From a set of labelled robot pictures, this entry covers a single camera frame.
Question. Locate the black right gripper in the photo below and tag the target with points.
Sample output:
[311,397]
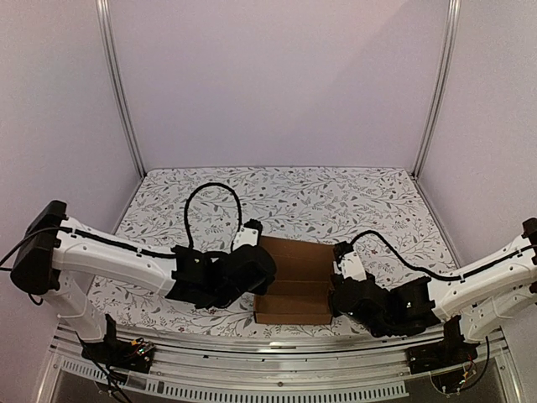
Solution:
[341,294]

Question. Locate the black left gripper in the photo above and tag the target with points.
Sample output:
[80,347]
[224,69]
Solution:
[263,290]

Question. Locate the brown cardboard paper box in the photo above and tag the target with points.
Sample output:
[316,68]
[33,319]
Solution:
[300,293]

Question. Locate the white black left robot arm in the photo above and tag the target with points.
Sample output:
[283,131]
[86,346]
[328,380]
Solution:
[56,246]

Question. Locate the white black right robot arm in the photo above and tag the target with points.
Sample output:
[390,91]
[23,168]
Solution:
[477,297]

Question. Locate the floral patterned table mat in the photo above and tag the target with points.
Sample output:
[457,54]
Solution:
[321,205]

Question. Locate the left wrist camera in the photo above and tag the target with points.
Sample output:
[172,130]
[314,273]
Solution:
[249,233]

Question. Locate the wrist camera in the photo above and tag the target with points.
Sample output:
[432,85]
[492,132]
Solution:
[347,262]
[249,233]

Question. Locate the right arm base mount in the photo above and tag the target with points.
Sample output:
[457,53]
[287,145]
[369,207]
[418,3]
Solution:
[451,350]

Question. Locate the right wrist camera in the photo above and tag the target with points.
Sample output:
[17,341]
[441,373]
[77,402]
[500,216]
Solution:
[347,262]

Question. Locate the aluminium front rail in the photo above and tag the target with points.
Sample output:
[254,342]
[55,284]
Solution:
[351,368]

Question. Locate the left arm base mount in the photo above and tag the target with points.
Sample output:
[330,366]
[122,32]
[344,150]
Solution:
[135,355]

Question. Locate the left aluminium frame post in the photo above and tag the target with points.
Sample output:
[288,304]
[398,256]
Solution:
[104,18]

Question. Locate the aluminium frame post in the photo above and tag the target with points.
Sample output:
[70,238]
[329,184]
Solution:
[447,51]
[104,18]

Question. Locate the right aluminium frame post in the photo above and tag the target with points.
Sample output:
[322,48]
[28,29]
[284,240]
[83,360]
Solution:
[447,51]

